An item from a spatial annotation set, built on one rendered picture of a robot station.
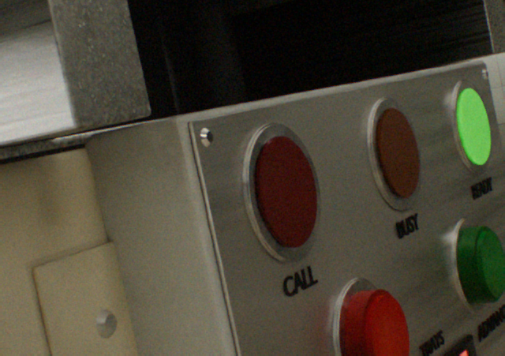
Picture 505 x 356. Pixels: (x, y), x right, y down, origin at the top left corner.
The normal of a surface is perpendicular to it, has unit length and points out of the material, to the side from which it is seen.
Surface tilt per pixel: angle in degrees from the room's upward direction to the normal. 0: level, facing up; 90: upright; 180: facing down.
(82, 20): 90
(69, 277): 90
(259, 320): 90
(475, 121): 90
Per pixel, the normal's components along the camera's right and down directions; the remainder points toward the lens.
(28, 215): 0.83, -0.14
